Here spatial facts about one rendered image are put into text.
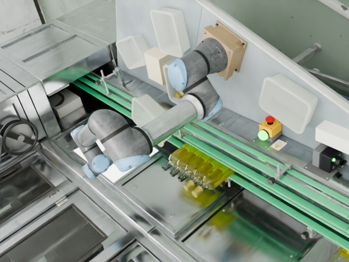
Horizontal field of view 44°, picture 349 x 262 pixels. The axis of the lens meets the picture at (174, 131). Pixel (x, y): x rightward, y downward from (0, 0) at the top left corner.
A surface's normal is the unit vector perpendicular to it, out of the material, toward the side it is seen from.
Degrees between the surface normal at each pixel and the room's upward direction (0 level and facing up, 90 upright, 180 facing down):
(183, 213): 90
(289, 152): 90
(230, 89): 0
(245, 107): 0
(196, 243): 90
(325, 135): 0
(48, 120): 90
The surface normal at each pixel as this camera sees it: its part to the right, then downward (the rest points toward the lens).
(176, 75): -0.81, 0.38
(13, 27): 0.66, 0.38
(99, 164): 0.32, -0.16
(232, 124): -0.15, -0.77
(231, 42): 0.08, -0.59
